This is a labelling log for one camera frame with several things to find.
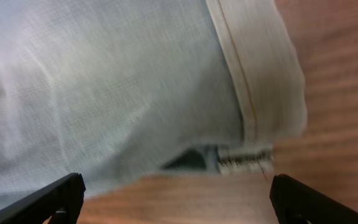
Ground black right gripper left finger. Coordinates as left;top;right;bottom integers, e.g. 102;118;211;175
0;173;86;224

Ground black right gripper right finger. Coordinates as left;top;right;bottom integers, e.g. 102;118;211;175
270;174;358;224

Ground light blue denim shorts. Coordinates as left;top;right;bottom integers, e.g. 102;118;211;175
0;0;307;209

